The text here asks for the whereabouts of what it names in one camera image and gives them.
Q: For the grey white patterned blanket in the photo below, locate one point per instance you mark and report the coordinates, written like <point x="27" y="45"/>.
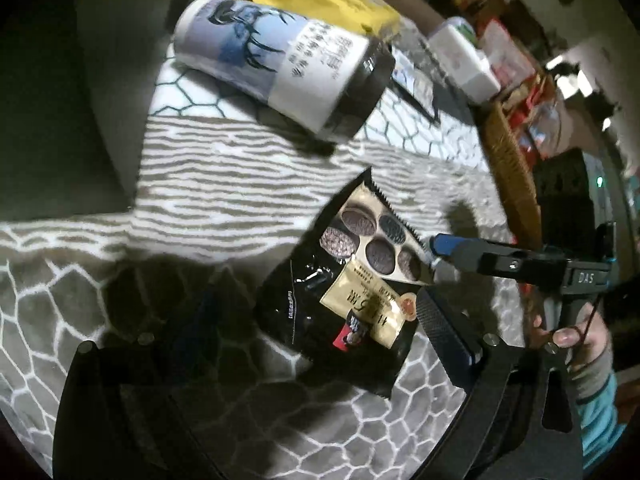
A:
<point x="142" y="206"/>

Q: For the person's right hand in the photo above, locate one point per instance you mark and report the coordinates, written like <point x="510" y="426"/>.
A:
<point x="588" y="340"/>

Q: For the white cup with black lid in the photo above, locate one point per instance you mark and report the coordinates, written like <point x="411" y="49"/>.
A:
<point x="321" y="76"/>

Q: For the red snacks in basket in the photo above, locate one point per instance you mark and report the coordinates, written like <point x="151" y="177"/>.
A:
<point x="532" y="111"/>

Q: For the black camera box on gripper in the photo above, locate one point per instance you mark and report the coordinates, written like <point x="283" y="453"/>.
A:
<point x="575" y="206"/>

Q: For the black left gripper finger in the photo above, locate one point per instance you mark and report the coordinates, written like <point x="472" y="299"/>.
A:
<point x="452" y="336"/>

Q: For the black sesame snack packet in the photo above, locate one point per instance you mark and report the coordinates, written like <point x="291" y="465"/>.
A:
<point x="346" y="296"/>

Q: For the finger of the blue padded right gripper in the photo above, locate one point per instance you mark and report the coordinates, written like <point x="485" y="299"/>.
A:
<point x="446" y="246"/>

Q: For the white tissue box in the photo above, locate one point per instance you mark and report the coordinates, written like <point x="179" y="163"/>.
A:
<point x="454" y="44"/>

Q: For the wicker basket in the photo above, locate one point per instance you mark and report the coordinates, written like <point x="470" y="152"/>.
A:
<point x="513" y="179"/>

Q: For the red white snack bag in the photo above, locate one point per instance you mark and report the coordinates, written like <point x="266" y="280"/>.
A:
<point x="507" y="61"/>

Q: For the teal sleeved forearm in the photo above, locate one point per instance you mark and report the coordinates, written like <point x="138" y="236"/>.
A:
<point x="596" y="388"/>

